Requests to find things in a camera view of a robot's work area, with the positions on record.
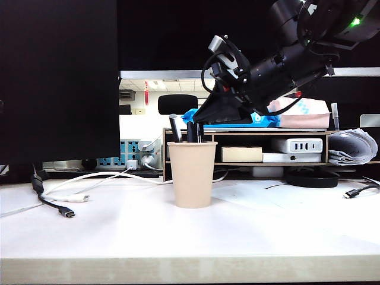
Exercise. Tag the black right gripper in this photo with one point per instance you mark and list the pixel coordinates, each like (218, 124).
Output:
(242, 86)

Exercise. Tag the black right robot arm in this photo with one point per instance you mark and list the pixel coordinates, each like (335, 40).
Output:
(282, 68)

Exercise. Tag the black marker with white label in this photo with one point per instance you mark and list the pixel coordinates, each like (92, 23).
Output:
(175, 127)

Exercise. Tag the beige paper cup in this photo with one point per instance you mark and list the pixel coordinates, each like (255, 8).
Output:
(193, 175)

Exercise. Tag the dark wooden desk organizer shelf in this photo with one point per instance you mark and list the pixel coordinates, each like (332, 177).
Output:
(243, 133)

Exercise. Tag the black office chair headrest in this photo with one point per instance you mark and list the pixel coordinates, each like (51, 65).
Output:
(178, 104)

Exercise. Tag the beige box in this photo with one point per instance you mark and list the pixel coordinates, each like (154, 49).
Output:
(241, 154)

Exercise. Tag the blue plastic package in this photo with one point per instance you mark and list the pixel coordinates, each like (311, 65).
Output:
(264, 118)

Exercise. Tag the red hanging ornament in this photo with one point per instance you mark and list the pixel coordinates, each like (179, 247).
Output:
(146, 95)

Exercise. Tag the white power strip blue sockets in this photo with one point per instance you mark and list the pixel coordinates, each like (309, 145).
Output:
(127, 148)

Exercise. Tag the white Apple box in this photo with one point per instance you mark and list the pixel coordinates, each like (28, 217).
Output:
(292, 157)

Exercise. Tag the white cube charger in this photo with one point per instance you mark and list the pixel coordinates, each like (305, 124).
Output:
(132, 164)

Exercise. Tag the white multi-port charger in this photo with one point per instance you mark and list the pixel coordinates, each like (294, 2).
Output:
(300, 145)

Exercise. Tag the pink tissue pack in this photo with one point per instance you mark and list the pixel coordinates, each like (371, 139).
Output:
(302, 118)

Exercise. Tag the dark screen with silver edge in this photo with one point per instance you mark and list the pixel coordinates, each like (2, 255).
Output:
(178, 32)

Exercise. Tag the black computer monitor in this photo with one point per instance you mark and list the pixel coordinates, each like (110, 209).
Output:
(118, 173)

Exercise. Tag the black round stand base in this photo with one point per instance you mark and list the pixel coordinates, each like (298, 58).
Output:
(311, 179)

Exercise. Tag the white upright pen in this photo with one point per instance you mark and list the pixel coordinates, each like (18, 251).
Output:
(335, 115)

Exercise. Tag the black round object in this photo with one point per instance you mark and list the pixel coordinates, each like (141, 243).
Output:
(89, 163)

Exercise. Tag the rolled printed papers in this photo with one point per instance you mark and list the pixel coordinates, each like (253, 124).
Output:
(353, 147)

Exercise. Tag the clear plastic bag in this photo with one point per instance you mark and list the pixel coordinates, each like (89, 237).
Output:
(62, 165)

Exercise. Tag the large black monitor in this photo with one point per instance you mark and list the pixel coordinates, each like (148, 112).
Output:
(59, 83)

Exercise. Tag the silver rounded object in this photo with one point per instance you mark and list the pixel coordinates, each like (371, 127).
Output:
(370, 121)

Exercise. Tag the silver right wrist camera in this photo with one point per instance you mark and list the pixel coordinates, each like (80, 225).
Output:
(221, 49)

